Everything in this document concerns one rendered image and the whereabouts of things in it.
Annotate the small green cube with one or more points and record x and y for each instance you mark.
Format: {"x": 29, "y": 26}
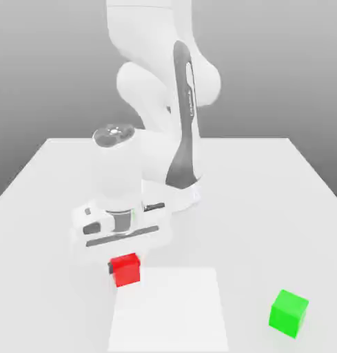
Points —
{"x": 286, "y": 314}

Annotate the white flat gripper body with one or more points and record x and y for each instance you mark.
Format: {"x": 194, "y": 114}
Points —
{"x": 124, "y": 237}

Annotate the small red cube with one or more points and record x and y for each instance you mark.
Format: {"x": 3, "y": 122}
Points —
{"x": 126, "y": 271}

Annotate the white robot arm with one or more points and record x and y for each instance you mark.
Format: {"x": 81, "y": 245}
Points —
{"x": 157, "y": 91}

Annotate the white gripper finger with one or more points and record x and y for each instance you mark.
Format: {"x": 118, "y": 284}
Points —
{"x": 110, "y": 268}

